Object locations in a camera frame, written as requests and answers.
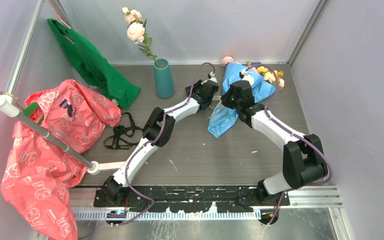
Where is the blue paper bouquet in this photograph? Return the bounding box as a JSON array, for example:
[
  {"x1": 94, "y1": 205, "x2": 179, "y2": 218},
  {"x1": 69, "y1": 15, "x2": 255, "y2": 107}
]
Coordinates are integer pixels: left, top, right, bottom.
[{"x1": 207, "y1": 57, "x2": 285, "y2": 138}]

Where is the teal ceramic vase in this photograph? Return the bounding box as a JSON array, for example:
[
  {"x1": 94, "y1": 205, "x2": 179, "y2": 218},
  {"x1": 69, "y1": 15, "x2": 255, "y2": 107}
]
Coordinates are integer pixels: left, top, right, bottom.
[{"x1": 153, "y1": 58, "x2": 175, "y2": 99}]

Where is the cream printed ribbon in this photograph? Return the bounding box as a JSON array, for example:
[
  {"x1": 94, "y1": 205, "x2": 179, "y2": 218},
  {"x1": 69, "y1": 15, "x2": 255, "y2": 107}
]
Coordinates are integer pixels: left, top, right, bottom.
[{"x1": 208, "y1": 95, "x2": 224, "y2": 119}]

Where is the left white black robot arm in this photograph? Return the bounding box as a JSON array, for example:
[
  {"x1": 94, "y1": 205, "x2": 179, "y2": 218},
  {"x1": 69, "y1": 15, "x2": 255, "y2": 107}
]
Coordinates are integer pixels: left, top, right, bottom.
[{"x1": 102, "y1": 77, "x2": 219, "y2": 207}]

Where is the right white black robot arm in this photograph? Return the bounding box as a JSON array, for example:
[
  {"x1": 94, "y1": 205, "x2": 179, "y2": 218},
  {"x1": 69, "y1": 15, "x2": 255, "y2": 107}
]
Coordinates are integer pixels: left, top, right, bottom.
[{"x1": 221, "y1": 80, "x2": 329, "y2": 206}]

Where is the pink rose stem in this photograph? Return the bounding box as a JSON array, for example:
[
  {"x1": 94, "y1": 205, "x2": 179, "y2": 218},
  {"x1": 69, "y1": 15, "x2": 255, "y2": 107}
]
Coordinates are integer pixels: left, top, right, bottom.
[{"x1": 121, "y1": 5, "x2": 163, "y2": 68}]

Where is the green cloth bag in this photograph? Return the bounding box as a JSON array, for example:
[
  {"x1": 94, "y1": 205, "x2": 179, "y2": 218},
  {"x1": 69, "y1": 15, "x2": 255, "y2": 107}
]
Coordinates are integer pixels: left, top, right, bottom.
[{"x1": 47, "y1": 18, "x2": 141, "y2": 109}]

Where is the pink printed raincoat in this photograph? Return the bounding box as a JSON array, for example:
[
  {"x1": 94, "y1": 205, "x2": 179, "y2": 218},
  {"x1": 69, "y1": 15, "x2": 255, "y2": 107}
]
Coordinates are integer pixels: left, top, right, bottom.
[{"x1": 0, "y1": 79, "x2": 122, "y2": 240}]

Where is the grey rod with white caps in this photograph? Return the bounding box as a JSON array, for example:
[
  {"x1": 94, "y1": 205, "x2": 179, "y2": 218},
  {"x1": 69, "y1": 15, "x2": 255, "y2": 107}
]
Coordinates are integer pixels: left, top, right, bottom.
[{"x1": 0, "y1": 95, "x2": 125, "y2": 175}]

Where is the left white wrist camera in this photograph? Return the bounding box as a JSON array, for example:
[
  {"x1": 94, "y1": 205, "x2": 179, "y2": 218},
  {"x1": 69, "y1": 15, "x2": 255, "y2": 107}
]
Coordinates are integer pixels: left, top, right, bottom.
[{"x1": 206, "y1": 74, "x2": 218, "y2": 84}]

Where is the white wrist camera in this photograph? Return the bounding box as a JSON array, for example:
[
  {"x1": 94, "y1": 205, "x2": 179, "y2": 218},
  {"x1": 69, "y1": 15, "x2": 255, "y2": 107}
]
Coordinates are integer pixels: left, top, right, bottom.
[
  {"x1": 239, "y1": 69, "x2": 255, "y2": 87},
  {"x1": 206, "y1": 74, "x2": 218, "y2": 84}
]

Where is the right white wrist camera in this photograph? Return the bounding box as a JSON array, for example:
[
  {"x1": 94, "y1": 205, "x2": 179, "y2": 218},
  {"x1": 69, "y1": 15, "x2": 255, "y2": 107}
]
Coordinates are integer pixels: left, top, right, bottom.
[{"x1": 239, "y1": 69, "x2": 255, "y2": 87}]

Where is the black strap with lettering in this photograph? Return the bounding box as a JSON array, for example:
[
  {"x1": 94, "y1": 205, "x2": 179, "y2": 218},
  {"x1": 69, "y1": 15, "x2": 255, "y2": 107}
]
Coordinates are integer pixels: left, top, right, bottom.
[{"x1": 103, "y1": 111, "x2": 145, "y2": 151}]

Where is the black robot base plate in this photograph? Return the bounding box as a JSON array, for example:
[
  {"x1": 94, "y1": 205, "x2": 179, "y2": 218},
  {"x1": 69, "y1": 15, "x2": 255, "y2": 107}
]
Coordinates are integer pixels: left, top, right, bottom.
[{"x1": 93, "y1": 185, "x2": 290, "y2": 213}]

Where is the aluminium rail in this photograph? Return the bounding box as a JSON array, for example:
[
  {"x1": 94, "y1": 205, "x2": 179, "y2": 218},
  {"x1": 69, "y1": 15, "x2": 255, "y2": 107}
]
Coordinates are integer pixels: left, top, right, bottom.
[{"x1": 69, "y1": 185, "x2": 342, "y2": 225}]

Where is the silver metal frame pole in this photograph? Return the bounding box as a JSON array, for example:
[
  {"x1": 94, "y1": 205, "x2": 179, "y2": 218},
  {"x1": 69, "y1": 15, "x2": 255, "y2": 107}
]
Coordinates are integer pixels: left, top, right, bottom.
[{"x1": 3, "y1": 0, "x2": 44, "y2": 96}]

